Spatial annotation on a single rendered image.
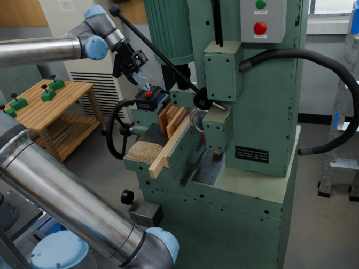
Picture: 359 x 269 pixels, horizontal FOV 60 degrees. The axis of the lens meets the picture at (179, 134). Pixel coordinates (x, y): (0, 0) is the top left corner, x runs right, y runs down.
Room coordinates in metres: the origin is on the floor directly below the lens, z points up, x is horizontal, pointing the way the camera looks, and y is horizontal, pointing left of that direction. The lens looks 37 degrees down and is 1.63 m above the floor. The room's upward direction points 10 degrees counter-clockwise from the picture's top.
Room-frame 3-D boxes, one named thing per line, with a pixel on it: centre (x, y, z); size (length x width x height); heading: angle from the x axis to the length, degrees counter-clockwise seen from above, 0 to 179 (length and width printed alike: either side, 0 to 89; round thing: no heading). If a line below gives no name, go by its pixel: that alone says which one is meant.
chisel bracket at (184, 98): (1.03, -0.07, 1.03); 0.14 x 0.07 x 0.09; 59
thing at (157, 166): (1.00, -0.03, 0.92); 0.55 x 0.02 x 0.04; 149
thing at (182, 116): (1.06, -0.04, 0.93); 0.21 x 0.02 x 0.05; 149
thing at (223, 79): (0.80, -0.16, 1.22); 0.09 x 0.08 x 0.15; 59
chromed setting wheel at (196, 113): (0.87, -0.10, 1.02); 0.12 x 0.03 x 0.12; 59
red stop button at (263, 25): (0.72, -0.24, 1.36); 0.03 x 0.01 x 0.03; 59
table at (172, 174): (1.13, 0.02, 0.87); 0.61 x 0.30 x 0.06; 149
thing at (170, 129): (1.06, -0.02, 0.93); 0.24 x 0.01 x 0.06; 149
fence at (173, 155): (1.05, -0.10, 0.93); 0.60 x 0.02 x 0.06; 149
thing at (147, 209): (0.89, 0.20, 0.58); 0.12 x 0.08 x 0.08; 59
